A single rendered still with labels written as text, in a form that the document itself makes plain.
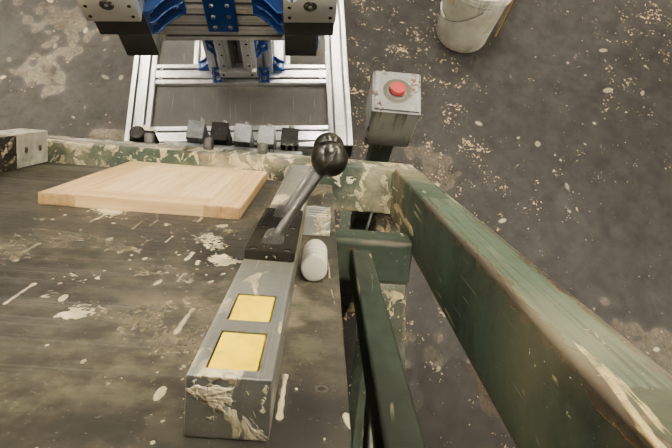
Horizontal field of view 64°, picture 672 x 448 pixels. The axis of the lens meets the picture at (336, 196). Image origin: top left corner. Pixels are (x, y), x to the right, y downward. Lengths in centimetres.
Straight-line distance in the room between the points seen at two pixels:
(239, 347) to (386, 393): 19
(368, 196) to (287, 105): 96
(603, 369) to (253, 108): 188
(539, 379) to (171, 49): 209
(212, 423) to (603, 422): 22
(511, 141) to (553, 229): 42
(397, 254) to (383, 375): 43
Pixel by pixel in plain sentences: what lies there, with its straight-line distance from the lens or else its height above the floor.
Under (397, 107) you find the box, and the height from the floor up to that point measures 93.
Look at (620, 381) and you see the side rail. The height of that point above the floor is 169.
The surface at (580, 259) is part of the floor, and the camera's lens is 238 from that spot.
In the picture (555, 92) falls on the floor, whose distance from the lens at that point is 271.
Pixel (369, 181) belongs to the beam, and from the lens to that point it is 126.
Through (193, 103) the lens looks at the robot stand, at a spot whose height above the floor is 21.
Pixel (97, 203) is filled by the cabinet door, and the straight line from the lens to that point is 92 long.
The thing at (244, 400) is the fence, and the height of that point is 169.
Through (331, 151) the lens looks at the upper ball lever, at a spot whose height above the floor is 155.
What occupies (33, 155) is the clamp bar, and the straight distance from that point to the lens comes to 133.
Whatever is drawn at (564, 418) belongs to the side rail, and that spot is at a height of 165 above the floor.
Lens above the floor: 202
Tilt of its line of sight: 67 degrees down
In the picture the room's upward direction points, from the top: 9 degrees clockwise
